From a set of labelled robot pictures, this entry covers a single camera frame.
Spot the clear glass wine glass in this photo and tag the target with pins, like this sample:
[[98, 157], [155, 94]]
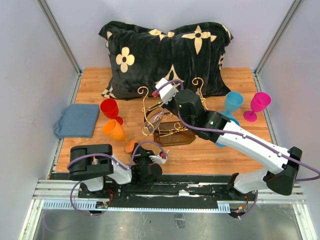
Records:
[[152, 121]]

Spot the orange plastic wine glass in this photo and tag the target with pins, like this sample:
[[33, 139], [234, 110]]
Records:
[[116, 132]]

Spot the magenta plastic wine glass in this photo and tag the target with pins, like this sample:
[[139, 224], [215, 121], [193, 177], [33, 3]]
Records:
[[259, 102]]

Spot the right aluminium frame post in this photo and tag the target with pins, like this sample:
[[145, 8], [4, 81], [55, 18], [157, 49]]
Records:
[[278, 35]]

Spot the gold wire glass rack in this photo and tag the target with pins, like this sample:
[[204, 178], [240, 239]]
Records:
[[175, 127]]

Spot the red plastic wine glass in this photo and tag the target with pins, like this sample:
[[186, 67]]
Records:
[[110, 109]]

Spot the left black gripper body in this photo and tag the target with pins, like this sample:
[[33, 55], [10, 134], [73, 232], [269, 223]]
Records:
[[143, 159]]

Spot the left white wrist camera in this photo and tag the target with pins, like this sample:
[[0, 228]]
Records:
[[161, 158]]

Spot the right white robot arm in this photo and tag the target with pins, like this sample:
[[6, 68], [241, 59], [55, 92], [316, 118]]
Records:
[[280, 164]]

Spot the aluminium frame post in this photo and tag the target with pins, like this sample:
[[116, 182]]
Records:
[[278, 35], [44, 6]]

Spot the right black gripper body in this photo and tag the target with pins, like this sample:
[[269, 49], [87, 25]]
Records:
[[171, 106]]

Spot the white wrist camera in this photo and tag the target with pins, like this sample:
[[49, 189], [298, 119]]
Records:
[[161, 158], [165, 90]]

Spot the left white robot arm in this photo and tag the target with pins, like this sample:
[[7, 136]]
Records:
[[101, 174]]

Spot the blue cloth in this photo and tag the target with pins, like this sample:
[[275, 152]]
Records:
[[77, 121]]

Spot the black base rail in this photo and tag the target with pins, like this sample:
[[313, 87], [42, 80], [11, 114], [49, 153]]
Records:
[[175, 193]]

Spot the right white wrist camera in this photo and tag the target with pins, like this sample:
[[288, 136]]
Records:
[[165, 90]]

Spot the black floral pillow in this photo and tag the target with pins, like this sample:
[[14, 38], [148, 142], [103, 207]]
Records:
[[192, 55]]

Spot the left aluminium frame post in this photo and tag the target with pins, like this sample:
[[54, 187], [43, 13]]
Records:
[[44, 6]]

